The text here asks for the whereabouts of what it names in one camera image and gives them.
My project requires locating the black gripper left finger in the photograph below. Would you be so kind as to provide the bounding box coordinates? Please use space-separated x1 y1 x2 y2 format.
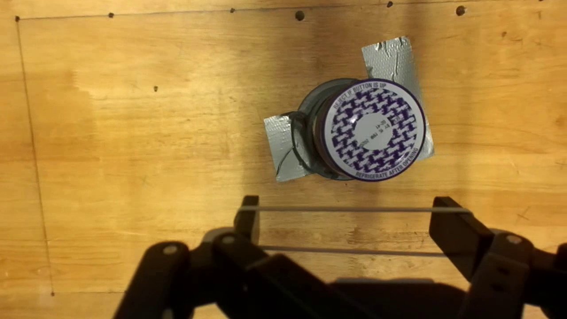
112 194 333 319

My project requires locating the small grey flat plate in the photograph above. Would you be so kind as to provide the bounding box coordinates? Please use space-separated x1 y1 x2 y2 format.
262 34 436 185

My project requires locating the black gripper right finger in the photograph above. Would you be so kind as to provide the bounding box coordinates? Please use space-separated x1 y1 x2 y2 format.
427 195 567 319

